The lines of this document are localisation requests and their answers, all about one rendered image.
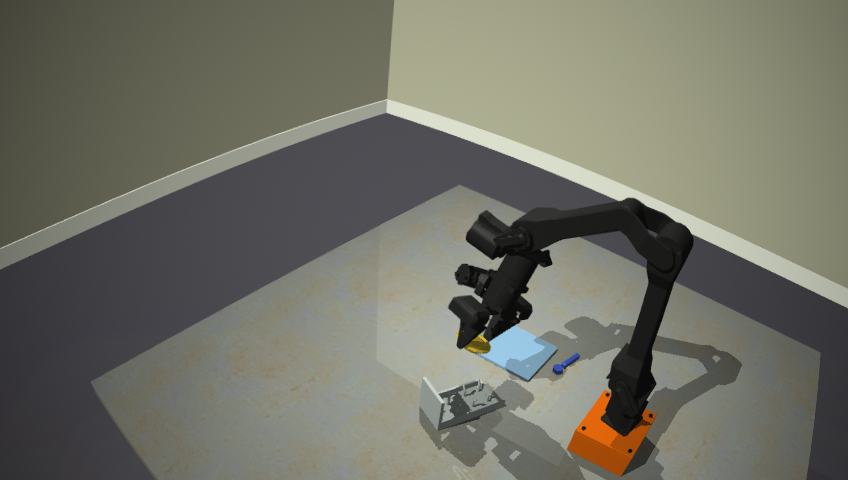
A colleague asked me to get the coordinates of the light blue flat mat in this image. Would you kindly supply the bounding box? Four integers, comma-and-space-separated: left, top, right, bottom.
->
476, 326, 558, 382

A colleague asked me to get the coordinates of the yellow plate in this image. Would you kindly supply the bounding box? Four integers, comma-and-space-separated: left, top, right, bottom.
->
464, 334, 491, 354

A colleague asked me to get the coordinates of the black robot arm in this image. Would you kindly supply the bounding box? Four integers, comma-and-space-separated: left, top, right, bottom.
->
466, 197, 694, 437

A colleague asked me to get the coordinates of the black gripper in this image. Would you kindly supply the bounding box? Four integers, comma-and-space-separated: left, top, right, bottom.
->
449, 267, 533, 350

